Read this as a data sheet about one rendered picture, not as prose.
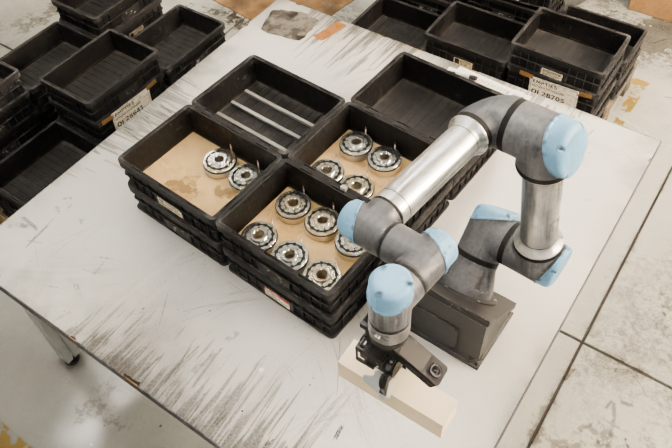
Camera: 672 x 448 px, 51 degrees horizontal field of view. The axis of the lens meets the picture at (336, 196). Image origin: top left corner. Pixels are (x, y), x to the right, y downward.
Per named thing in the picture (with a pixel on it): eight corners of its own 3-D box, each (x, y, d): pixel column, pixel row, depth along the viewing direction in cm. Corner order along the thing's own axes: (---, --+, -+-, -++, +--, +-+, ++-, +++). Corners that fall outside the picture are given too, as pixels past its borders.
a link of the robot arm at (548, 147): (521, 239, 184) (528, 85, 142) (574, 266, 176) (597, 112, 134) (496, 271, 179) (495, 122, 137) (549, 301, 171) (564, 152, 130)
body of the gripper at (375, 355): (376, 332, 138) (376, 299, 129) (414, 354, 134) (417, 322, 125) (355, 362, 134) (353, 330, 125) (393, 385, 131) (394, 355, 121)
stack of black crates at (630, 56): (635, 68, 341) (649, 29, 323) (612, 103, 325) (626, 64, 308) (557, 41, 357) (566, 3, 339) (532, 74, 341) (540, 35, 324)
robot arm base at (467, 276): (494, 295, 188) (510, 262, 185) (483, 306, 174) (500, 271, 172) (444, 269, 193) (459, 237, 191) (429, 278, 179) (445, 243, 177)
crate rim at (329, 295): (399, 226, 188) (399, 220, 186) (329, 303, 173) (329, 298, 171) (285, 162, 205) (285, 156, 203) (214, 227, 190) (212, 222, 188)
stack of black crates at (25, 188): (73, 156, 317) (55, 119, 300) (119, 183, 305) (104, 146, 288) (1, 214, 297) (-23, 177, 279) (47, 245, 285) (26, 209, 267)
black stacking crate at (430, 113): (504, 125, 225) (509, 98, 216) (455, 181, 210) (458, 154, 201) (401, 78, 241) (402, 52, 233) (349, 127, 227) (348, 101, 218)
